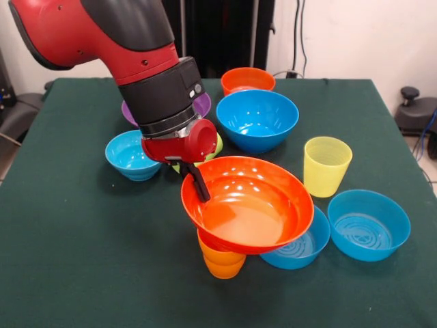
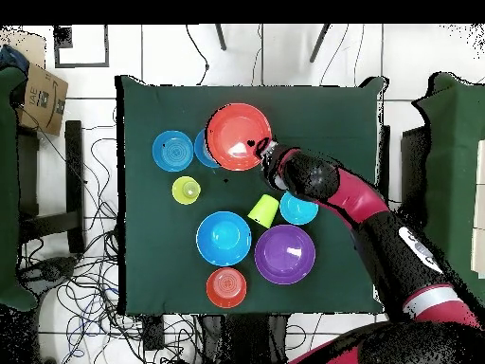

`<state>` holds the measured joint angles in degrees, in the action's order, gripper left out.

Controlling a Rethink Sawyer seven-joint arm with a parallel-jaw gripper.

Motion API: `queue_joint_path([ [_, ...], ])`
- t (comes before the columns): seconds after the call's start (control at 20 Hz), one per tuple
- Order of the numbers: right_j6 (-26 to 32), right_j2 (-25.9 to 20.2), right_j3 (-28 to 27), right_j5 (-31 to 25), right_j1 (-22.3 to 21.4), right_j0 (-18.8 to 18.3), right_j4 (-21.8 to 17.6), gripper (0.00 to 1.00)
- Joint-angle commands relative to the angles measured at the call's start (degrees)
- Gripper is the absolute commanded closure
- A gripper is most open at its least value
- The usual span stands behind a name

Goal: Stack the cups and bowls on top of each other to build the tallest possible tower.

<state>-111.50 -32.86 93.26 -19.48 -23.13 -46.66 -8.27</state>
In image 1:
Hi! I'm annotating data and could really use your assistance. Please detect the blue ring-patterned bowl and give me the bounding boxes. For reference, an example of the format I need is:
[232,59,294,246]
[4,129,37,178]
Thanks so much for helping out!
[259,204,331,271]
[327,189,412,263]

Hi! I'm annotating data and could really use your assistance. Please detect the large orange bowl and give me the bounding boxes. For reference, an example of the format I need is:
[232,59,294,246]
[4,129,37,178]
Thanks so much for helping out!
[180,156,315,256]

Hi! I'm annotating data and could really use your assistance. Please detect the orange cup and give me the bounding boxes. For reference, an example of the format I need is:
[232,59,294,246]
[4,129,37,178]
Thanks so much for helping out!
[197,228,247,279]

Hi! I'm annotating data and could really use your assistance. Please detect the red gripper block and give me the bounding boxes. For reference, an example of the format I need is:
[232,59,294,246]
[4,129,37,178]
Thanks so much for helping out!
[141,118,219,203]

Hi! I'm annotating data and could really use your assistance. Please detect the blue cable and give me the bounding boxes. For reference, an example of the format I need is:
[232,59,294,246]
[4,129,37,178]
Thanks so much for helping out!
[414,107,437,161]

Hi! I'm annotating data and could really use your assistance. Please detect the grey cable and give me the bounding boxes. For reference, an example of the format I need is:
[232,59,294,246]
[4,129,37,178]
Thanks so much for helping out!
[0,131,22,148]

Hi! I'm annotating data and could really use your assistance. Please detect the black equipment box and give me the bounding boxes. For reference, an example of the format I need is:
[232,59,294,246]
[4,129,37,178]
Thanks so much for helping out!
[0,47,17,119]

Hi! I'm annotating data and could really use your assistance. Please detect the small red-orange bowl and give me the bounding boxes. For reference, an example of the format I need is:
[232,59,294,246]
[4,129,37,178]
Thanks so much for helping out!
[220,67,277,96]

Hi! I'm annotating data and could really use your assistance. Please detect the large deep blue bowl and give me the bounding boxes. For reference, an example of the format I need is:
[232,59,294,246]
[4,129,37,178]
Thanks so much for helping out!
[216,90,300,154]

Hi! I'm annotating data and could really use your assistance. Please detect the purple bowl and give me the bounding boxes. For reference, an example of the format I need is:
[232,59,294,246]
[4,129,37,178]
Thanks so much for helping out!
[121,92,212,128]

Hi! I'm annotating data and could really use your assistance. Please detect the yellow cup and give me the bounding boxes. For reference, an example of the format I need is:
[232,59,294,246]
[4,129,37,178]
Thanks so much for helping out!
[303,136,354,198]

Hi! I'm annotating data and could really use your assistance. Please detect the dark green table cloth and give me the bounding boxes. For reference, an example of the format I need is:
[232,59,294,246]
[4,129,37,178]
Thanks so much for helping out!
[0,77,437,328]

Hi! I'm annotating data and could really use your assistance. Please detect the black pedestal foot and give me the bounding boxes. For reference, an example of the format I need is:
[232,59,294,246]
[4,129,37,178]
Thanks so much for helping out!
[0,92,45,144]
[395,86,437,137]

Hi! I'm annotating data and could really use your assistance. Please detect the green cup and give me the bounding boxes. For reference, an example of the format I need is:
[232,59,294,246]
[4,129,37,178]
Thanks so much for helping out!
[170,131,225,175]

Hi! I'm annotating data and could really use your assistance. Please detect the small light blue bowl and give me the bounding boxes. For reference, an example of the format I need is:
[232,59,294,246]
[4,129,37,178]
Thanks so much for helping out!
[104,129,163,182]

